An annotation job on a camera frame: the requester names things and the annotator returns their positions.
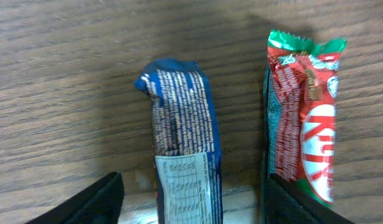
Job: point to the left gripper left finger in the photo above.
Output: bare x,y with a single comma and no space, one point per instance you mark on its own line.
100,203

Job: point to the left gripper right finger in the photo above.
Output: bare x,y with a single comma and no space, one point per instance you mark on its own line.
284,203

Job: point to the purple white chocolate bar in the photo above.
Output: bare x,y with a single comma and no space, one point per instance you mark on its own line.
187,151

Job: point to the red green candy bar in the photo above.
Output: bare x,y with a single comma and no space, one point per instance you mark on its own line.
300,88

